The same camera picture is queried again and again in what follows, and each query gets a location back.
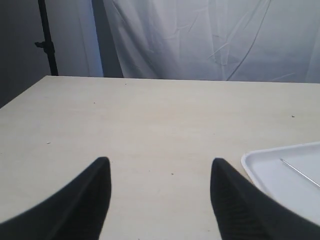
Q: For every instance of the blue-grey backdrop curtain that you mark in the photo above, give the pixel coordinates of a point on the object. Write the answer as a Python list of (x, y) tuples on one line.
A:
[(216, 40)]

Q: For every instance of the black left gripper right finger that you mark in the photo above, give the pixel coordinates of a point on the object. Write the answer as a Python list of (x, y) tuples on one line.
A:
[(243, 212)]

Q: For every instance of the black light stand pole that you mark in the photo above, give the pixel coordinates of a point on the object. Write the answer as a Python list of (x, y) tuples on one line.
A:
[(47, 44)]

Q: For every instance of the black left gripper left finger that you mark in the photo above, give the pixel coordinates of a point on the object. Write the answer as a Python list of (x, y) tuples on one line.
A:
[(76, 212)]

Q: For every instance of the white rectangular plastic tray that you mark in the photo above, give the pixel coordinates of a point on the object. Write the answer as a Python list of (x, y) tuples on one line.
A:
[(284, 185)]

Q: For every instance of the thin metal skewer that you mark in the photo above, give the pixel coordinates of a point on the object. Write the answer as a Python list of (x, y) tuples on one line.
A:
[(300, 173)]

